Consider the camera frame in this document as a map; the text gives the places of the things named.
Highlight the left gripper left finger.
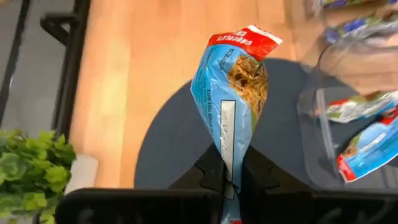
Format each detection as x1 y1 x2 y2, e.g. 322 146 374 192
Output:
169 144 226 191

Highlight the blue red granola bar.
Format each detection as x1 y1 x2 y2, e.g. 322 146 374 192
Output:
337 107 398 184
190 24 284 224

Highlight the white green granola bar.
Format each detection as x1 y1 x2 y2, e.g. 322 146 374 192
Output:
325 90 398 124

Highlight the small plant in white pot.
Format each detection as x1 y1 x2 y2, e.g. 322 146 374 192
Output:
0 129 99 224

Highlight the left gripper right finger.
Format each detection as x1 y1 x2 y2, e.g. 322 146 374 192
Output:
242 145 312 191

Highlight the dark blue granola bar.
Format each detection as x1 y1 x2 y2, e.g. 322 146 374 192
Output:
323 17 398 44
320 0 398 9

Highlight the black round mat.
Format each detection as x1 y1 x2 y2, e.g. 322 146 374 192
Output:
133 57 398 190

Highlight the clear plastic bin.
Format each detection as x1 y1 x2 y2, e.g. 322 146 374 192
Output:
297 34 398 190
287 0 398 43

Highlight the black aluminium table frame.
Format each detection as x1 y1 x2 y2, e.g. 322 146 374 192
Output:
39 0 91 141

